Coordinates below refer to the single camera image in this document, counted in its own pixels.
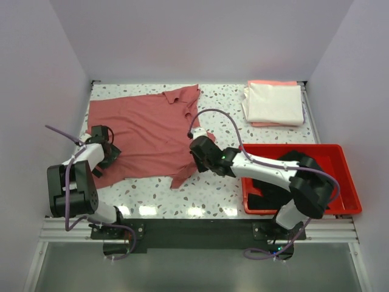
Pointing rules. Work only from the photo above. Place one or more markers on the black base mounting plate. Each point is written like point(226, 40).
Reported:
point(138, 236)

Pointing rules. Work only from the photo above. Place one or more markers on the pink polo shirt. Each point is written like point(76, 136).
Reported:
point(151, 133)

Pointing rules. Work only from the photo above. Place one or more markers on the red plastic bin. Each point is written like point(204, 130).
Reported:
point(331, 159)

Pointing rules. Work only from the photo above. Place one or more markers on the black clothes in bin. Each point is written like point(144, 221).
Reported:
point(271, 197)

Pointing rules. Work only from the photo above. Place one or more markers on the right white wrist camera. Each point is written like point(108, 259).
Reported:
point(194, 133)

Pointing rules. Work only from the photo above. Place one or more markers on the folded white t shirt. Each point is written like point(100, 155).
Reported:
point(279, 104)

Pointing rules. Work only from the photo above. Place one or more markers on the folded light pink shirt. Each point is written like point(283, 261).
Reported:
point(271, 82)

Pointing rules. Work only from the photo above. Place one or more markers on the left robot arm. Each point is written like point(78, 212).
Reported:
point(71, 187)

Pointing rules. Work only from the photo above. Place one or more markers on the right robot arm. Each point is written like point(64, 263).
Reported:
point(309, 189)

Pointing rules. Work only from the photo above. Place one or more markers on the aluminium front rail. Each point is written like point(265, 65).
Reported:
point(326, 230)

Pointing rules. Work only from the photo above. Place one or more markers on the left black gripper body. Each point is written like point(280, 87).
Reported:
point(110, 158)

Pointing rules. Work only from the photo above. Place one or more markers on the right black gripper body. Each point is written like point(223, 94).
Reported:
point(202, 165)

